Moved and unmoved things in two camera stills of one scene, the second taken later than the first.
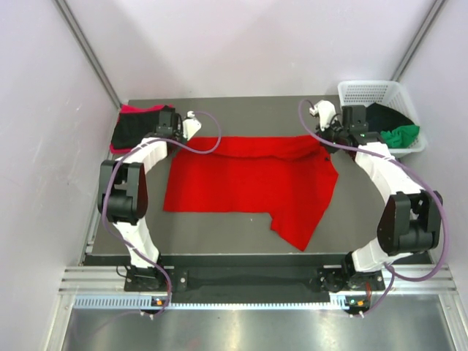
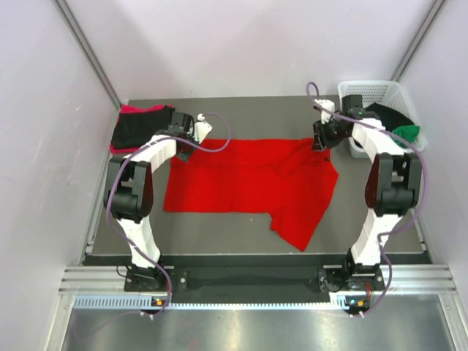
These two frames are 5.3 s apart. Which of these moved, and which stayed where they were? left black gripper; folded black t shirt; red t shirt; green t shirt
Moved: left black gripper
Stayed: folded black t shirt; red t shirt; green t shirt
